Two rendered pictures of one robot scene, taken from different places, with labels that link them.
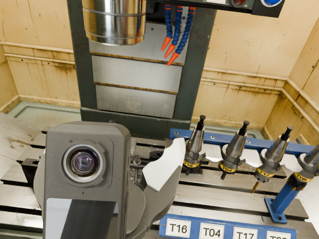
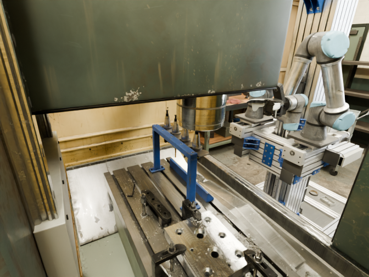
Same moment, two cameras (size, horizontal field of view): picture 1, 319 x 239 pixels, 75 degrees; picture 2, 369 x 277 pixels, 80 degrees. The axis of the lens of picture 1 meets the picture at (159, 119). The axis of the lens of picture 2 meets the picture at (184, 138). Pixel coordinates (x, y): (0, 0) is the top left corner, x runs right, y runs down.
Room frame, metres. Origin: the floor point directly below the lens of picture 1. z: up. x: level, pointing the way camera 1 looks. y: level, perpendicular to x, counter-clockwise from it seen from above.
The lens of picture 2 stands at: (0.99, 0.72, 1.69)
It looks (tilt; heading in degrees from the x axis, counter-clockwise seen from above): 23 degrees down; 240
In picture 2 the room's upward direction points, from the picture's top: 1 degrees clockwise
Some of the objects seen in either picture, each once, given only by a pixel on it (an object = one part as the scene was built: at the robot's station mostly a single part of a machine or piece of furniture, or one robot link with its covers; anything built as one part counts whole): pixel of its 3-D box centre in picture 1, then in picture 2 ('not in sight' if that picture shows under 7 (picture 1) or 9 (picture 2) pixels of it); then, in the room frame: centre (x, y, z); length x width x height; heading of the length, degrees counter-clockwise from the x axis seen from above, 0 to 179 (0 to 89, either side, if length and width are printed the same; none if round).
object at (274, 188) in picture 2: not in sight; (277, 165); (-0.48, -0.25, 0.79); 0.13 x 0.09 x 0.86; 92
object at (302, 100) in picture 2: not in sight; (296, 102); (-0.10, 0.03, 1.43); 0.11 x 0.08 x 0.09; 3
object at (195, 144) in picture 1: (197, 137); (196, 139); (0.44, -0.11, 1.26); 0.04 x 0.04 x 0.07
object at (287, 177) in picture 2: not in sight; (302, 170); (-0.42, -0.02, 0.89); 0.36 x 0.10 x 0.09; 2
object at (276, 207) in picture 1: (292, 187); (156, 150); (0.49, -0.49, 1.05); 0.10 x 0.05 x 0.30; 0
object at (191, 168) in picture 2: not in sight; (191, 184); (0.49, -0.05, 1.05); 0.10 x 0.05 x 0.30; 0
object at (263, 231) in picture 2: not in sight; (229, 217); (0.19, -0.05, 0.70); 0.90 x 0.30 x 0.16; 90
